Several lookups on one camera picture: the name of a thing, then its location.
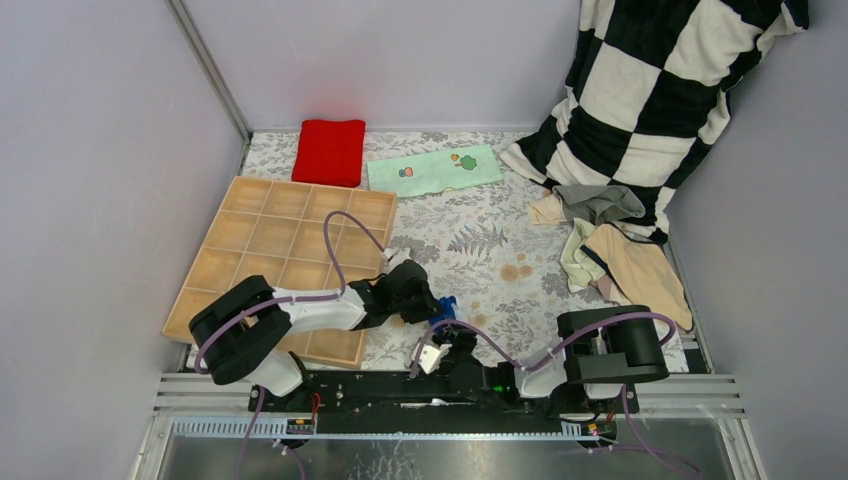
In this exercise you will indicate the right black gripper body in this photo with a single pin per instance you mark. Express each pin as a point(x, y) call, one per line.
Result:
point(459, 350)

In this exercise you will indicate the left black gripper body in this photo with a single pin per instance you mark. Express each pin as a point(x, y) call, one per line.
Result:
point(418, 309)

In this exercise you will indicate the blue underwear with white lettering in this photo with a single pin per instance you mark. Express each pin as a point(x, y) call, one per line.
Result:
point(448, 306)

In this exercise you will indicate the beige cloth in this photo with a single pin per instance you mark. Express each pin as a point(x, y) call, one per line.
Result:
point(637, 273)

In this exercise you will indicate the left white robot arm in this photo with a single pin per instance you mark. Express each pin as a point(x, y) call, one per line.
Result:
point(238, 334)

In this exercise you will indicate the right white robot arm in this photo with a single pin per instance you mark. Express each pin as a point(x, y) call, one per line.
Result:
point(596, 353)

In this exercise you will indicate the floral patterned table mat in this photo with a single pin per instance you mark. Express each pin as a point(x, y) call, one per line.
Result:
point(476, 244)

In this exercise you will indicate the wooden compartment tray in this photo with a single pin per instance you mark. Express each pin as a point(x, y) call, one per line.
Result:
point(297, 236)

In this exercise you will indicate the light green patterned cloth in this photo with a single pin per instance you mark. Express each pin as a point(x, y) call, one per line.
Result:
point(434, 172)

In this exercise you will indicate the pale yellow cloth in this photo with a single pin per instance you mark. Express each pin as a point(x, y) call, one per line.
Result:
point(580, 269)

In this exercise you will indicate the red folded cloth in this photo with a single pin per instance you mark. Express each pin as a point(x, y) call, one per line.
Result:
point(330, 153)

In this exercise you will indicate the cream cloth under grey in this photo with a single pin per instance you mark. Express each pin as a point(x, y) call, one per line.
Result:
point(548, 210)

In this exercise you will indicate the grey crumpled cloth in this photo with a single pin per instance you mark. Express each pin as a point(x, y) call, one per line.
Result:
point(599, 204)

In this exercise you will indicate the black white checkered blanket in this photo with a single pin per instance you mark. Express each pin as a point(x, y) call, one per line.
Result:
point(647, 96)

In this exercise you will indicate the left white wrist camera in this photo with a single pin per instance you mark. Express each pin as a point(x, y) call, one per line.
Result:
point(394, 257)

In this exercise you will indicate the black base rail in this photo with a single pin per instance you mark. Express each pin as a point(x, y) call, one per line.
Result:
point(391, 402)

